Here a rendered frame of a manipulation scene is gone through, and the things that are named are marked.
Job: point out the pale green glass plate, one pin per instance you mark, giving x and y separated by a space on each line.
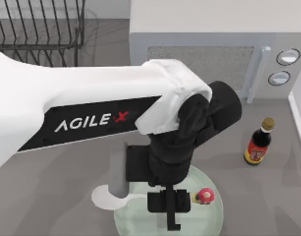
204 221

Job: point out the red mushroom toy figure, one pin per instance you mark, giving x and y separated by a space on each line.
204 195

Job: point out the dark sauce bottle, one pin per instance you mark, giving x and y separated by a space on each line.
258 147

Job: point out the pale microwave door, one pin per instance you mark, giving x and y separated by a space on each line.
201 40

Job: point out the pale microwave oven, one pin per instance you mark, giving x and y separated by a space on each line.
214 17

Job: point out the round microwave knob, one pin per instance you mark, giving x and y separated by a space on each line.
279 78
287 57

